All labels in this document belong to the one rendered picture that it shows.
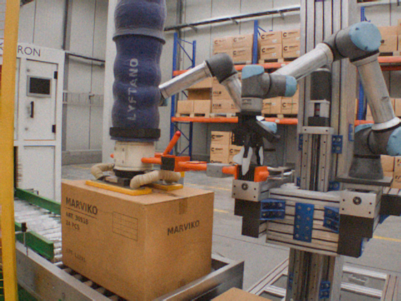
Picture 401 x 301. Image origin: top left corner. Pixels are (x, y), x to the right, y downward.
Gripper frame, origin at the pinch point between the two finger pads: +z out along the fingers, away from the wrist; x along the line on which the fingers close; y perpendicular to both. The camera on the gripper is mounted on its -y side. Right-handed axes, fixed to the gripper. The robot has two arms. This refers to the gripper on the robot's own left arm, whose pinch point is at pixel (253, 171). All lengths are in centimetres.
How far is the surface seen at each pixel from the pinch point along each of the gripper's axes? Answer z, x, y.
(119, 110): -20, 11, 59
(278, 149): 27, -810, 382
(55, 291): 57, 33, 71
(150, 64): -40, 2, 51
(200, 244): 35.0, -11.2, 29.8
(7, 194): 19, 42, 99
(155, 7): -64, 2, 49
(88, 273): 51, 20, 66
